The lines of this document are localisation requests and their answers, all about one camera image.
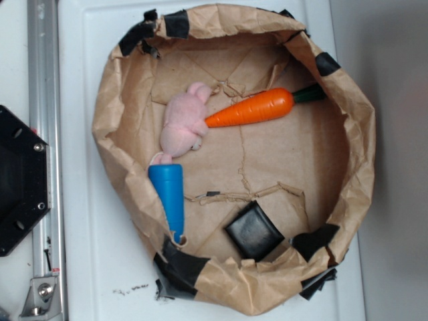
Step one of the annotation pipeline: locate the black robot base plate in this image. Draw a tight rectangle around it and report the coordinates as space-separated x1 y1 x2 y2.
1 106 50 257

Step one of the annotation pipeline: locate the blue plastic bottle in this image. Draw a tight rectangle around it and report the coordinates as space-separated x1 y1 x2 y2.
148 164 185 243

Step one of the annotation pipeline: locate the black square block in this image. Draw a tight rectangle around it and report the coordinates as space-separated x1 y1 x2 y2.
224 201 285 261

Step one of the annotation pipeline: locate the brown paper bag container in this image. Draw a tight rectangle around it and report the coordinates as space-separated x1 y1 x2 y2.
92 4 376 316

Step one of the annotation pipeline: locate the aluminium extrusion rail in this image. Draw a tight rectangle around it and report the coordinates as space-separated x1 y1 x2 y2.
27 1 68 320

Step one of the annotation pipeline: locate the metal corner bracket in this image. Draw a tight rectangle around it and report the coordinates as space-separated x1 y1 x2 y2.
19 276 63 320

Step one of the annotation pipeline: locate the pink plush pig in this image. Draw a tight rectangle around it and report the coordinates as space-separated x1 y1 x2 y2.
158 82 211 164

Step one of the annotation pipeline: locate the orange toy carrot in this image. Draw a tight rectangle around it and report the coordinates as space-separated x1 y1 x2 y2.
205 84 326 128

